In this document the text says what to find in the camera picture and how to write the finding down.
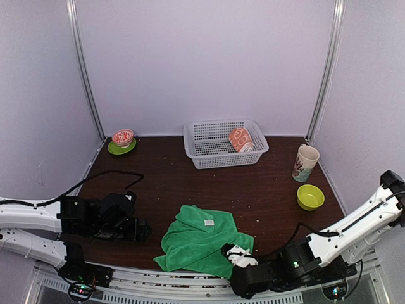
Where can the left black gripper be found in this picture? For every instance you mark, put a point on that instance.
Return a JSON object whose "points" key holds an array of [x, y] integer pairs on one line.
{"points": [[136, 232]]}

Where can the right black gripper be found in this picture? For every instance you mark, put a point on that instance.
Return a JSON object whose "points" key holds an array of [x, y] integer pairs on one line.
{"points": [[249, 297]]}

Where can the green microfiber towel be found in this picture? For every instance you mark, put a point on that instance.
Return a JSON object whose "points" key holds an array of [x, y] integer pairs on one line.
{"points": [[193, 242]]}

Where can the white plastic mesh basket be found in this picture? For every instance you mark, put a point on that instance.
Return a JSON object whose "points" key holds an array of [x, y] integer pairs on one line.
{"points": [[207, 145]]}

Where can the orange rabbit pattern towel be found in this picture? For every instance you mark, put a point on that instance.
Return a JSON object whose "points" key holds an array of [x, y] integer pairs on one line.
{"points": [[241, 140]]}

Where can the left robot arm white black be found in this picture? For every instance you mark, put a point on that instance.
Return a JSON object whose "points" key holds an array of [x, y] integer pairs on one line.
{"points": [[20, 220]]}

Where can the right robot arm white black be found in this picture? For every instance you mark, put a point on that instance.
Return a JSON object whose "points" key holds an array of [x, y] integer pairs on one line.
{"points": [[322, 256]]}

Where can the green saucer plate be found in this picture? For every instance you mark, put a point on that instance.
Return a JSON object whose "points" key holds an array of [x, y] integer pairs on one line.
{"points": [[115, 149]]}

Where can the red patterned small bowl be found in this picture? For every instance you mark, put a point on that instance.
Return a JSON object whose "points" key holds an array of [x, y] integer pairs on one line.
{"points": [[123, 138]]}

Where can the lime green bowl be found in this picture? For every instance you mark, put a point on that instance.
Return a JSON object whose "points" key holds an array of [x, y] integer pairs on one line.
{"points": [[310, 197]]}

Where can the ceramic mug floral pattern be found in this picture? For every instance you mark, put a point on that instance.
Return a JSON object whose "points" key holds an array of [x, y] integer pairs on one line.
{"points": [[306, 159]]}

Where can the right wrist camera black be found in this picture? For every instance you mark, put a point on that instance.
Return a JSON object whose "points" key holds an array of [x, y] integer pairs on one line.
{"points": [[238, 256]]}

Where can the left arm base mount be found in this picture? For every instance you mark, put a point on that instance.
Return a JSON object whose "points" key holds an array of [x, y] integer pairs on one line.
{"points": [[83, 281]]}

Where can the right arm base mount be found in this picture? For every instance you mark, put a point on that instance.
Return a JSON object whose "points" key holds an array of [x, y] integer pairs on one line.
{"points": [[335, 284]]}

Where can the aluminium front rail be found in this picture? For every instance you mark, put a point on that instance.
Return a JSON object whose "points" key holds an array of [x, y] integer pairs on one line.
{"points": [[132, 285]]}

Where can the left aluminium frame post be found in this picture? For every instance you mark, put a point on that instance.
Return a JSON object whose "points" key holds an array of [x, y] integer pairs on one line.
{"points": [[84, 74]]}

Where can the aluminium frame post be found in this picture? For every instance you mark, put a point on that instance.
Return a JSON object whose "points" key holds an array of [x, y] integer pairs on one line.
{"points": [[84, 74], [326, 80]]}

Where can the right aluminium frame post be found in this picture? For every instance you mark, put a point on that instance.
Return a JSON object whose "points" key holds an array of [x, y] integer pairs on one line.
{"points": [[326, 80]]}

